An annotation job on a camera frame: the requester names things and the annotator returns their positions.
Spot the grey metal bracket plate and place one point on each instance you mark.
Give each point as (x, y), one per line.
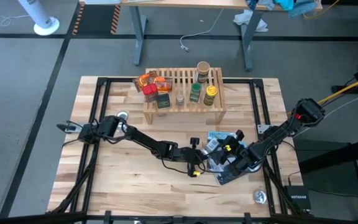
(262, 128)

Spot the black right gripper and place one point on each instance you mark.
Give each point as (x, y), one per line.
(244, 157)

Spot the chili crunch jar yellow lid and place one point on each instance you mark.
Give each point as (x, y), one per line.
(210, 93)

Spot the round silver metal lid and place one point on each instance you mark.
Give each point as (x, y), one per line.
(123, 114)

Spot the green black pepper tin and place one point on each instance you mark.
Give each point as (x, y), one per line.
(163, 101)

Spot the wooden desk grey legs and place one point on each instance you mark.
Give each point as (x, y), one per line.
(197, 3)

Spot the hazard striped floor mat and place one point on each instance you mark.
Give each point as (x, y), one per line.
(96, 18)

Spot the pile of clothes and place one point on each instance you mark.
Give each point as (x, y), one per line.
(291, 4)

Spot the blue Yellowstone book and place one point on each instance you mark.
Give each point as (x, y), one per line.
(225, 178)
(217, 134)

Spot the black metal stand beam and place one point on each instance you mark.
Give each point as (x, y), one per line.
(337, 155)

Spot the white rag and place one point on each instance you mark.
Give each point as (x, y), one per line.
(244, 17)

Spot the green jar white lid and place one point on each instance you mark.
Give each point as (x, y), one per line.
(195, 91)

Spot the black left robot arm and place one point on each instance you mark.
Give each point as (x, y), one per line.
(141, 140)

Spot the orange taco seasoning packet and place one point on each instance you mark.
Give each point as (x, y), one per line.
(145, 81)
(163, 84)

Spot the small grey spice shaker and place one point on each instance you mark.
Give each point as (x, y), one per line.
(180, 99)

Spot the black aluminium table frame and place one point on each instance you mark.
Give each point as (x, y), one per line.
(123, 80)

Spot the wooden slatted shelf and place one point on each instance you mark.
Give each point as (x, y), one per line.
(185, 107)

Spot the black Netgear network switch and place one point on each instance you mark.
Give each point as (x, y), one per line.
(298, 197)

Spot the red smoked paprika tin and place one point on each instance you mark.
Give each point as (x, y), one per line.
(150, 91)

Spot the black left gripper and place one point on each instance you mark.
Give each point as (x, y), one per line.
(188, 155)

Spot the furikake jar tan lid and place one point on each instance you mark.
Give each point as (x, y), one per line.
(203, 70)

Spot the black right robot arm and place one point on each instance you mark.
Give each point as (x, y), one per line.
(284, 130)

